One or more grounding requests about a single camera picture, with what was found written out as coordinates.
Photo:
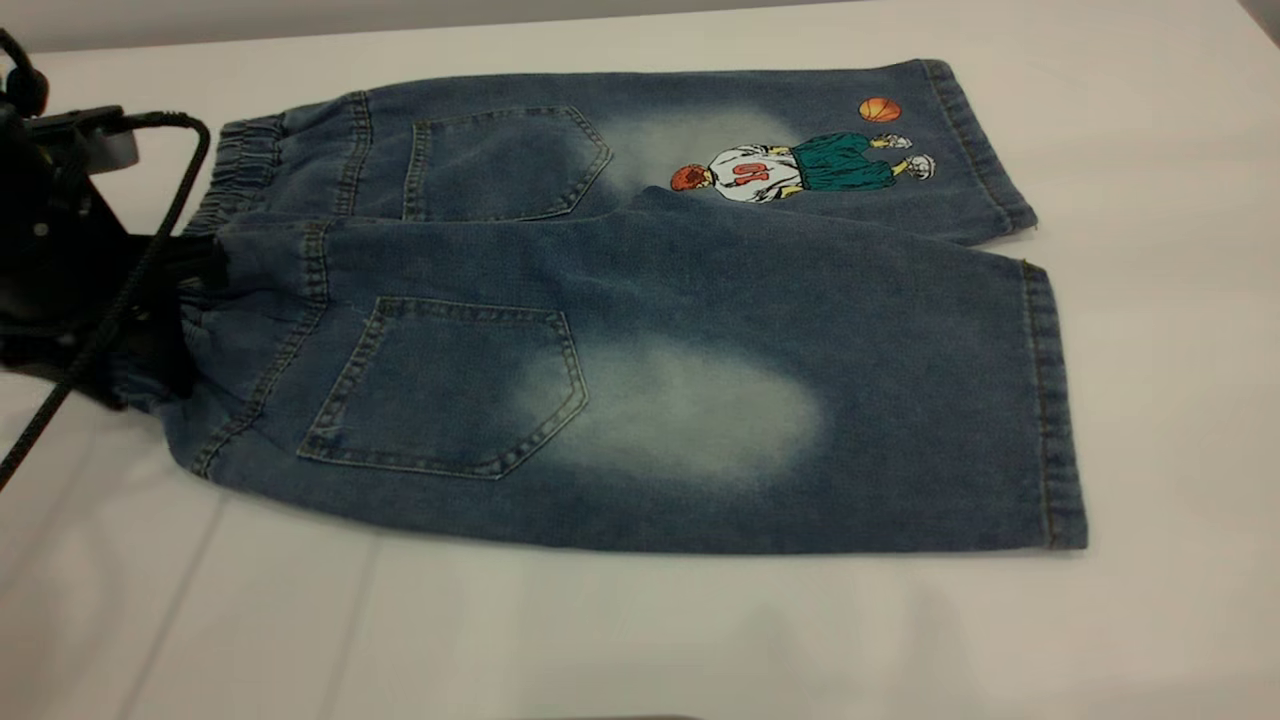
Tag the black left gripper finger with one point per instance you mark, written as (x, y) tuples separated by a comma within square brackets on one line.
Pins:
[(155, 360), (195, 265)]

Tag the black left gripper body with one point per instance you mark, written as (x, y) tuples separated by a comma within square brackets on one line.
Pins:
[(50, 280)]

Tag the blue denim shorts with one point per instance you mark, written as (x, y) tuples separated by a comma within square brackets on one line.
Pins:
[(700, 300)]

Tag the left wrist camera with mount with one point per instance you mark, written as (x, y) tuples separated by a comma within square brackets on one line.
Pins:
[(110, 148)]

